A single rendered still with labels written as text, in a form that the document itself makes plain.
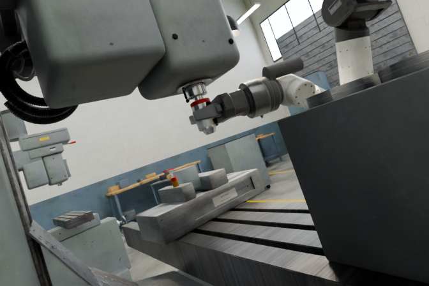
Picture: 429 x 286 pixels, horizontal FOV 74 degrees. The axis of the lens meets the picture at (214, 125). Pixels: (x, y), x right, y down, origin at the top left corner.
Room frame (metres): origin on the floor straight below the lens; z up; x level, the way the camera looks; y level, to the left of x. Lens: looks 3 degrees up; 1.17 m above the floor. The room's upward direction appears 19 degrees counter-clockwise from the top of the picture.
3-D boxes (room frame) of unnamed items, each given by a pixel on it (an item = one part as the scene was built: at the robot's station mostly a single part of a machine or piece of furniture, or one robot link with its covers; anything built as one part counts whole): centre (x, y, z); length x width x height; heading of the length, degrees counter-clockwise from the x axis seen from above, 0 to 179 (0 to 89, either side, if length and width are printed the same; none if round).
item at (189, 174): (0.81, 0.13, 1.10); 0.06 x 0.05 x 0.06; 37
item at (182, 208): (0.83, 0.10, 1.04); 0.35 x 0.15 x 0.11; 127
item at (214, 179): (0.85, 0.08, 1.07); 0.15 x 0.06 x 0.04; 37
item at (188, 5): (0.65, 0.02, 1.47); 0.21 x 0.19 x 0.32; 34
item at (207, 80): (0.65, 0.01, 1.31); 0.09 x 0.09 x 0.01
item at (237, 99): (0.67, -0.07, 1.23); 0.13 x 0.12 x 0.10; 16
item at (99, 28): (0.54, 0.18, 1.47); 0.24 x 0.19 x 0.26; 34
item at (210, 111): (0.62, 0.01, 1.23); 0.06 x 0.02 x 0.03; 106
